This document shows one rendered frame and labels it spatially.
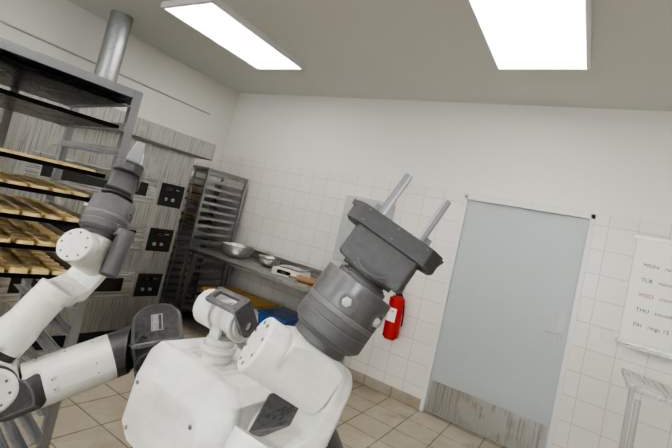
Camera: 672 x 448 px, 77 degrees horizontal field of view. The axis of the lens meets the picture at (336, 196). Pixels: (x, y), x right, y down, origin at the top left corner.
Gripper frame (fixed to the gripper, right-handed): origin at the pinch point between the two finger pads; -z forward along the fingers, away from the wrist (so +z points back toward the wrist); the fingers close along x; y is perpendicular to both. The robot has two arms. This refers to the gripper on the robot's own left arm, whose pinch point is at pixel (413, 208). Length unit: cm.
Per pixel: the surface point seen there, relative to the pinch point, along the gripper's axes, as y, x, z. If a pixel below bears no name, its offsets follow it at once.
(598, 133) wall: 308, -83, -211
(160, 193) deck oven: 329, 209, 56
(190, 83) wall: 422, 323, -62
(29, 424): 104, 68, 119
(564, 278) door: 329, -129, -94
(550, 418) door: 340, -180, 8
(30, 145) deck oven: 225, 255, 73
